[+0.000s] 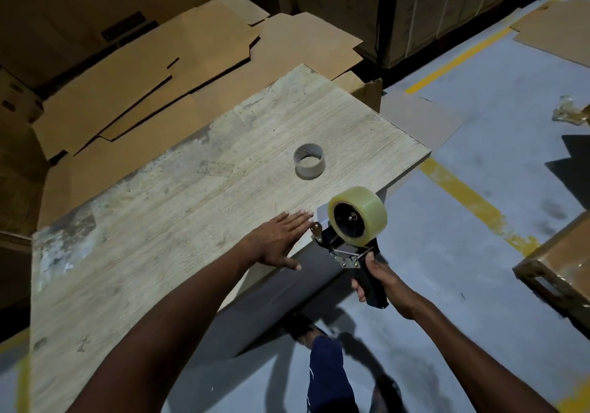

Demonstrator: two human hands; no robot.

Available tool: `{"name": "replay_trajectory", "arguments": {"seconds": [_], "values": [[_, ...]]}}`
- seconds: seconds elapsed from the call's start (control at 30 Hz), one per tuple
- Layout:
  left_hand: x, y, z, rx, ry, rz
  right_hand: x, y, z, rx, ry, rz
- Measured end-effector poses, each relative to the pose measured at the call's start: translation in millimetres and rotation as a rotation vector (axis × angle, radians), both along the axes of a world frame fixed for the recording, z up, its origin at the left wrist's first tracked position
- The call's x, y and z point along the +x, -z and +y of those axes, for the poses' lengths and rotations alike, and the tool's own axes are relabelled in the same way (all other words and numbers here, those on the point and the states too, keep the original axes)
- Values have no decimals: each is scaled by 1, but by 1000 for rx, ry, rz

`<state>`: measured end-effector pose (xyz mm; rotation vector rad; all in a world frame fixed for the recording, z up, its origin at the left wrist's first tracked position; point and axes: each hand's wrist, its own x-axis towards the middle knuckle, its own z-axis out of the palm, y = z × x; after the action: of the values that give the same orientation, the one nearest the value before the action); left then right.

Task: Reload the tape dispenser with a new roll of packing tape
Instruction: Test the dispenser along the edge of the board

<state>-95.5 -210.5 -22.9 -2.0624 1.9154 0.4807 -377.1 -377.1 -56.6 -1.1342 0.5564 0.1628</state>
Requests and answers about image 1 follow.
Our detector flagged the person's left hand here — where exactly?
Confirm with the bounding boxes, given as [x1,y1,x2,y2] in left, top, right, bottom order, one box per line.
[239,210,315,272]

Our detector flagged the strapped cardboard box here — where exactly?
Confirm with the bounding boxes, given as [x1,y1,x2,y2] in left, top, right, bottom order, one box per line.
[357,0,535,69]

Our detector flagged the dark sandal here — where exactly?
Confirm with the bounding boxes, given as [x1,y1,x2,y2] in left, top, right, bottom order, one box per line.
[371,373,409,413]
[281,312,331,349]

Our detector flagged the clear tape roll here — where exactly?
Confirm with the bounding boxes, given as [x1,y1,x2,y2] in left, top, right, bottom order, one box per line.
[328,186,389,248]

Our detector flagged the small cardboard flap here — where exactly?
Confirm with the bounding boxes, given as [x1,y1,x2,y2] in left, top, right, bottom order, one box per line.
[331,70,384,115]

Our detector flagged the person's left forearm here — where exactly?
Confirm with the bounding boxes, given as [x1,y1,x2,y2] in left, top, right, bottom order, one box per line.
[66,242,264,413]

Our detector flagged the large cardboard box black label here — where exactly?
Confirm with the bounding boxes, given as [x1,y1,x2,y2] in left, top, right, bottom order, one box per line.
[0,0,245,91]

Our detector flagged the dark cardboard box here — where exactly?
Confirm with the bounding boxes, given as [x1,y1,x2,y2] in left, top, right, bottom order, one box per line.
[0,230,33,331]

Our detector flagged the large flat cardboard sheet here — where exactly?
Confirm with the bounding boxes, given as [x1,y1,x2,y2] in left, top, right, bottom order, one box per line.
[37,11,365,232]

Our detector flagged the loose brown cardboard piece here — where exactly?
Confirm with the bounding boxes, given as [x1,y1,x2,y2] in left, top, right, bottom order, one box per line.
[510,0,590,68]

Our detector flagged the grey tape core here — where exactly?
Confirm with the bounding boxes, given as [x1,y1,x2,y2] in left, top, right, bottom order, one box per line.
[294,143,327,181]

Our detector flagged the person's blue trousers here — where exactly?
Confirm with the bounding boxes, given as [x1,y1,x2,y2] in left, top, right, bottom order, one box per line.
[305,334,360,413]

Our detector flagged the person's right hand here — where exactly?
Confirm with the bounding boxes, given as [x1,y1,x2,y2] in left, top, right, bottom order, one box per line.
[351,251,418,321]

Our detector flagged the person's right forearm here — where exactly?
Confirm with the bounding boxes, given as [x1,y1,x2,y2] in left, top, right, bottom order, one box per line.
[401,297,561,413]

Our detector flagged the flat brown cardboard sheet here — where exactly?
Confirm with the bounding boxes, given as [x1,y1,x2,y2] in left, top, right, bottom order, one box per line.
[31,0,270,161]
[99,25,261,143]

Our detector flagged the black handheld tape dispenser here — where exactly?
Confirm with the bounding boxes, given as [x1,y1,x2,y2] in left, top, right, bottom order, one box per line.
[309,198,390,311]

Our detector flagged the brown cardboard box with handle hole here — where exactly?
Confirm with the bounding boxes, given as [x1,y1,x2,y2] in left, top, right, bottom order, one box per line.
[512,211,590,335]

